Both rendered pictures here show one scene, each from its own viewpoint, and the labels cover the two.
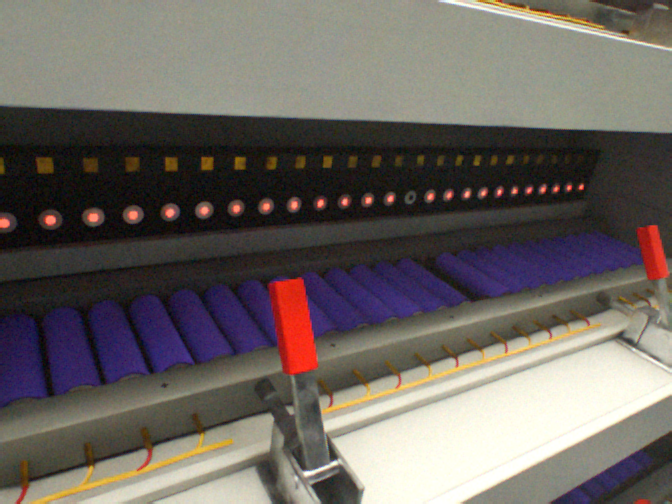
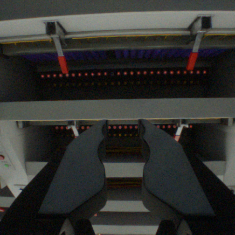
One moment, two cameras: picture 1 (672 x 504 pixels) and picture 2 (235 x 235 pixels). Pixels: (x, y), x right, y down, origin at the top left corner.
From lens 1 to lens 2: 0.27 m
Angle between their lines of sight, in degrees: 44
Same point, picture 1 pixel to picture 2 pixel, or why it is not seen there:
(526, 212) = not seen: hidden behind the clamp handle
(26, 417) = (224, 47)
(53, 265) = not seen: hidden behind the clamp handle
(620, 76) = (104, 112)
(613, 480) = not seen: outside the picture
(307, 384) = (195, 50)
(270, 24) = (192, 110)
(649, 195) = (18, 75)
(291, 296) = (190, 67)
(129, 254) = (180, 64)
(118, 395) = (210, 47)
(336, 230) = (134, 66)
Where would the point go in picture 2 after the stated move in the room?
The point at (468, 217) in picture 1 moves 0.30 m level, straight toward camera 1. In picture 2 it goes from (90, 67) to (195, 79)
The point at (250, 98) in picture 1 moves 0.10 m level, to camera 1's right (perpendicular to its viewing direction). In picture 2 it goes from (194, 100) to (162, 111)
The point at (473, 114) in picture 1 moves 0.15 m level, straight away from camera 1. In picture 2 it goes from (148, 100) to (104, 89)
